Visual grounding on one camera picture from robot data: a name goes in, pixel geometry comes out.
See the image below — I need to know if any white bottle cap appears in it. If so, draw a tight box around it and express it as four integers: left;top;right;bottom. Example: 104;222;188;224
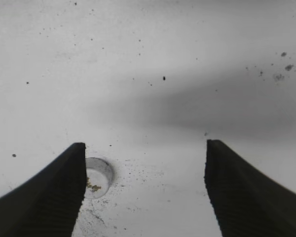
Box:
85;158;113;199

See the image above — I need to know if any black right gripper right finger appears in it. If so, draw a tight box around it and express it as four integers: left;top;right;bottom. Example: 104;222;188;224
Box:
204;139;296;237

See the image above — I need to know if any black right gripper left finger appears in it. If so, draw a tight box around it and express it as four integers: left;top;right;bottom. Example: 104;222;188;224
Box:
0;143;86;237

